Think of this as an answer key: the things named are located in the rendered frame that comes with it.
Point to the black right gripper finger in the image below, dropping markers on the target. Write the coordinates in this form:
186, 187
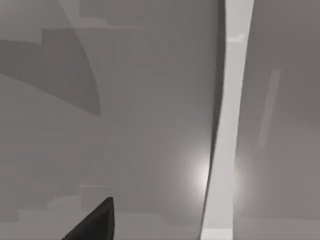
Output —
98, 223

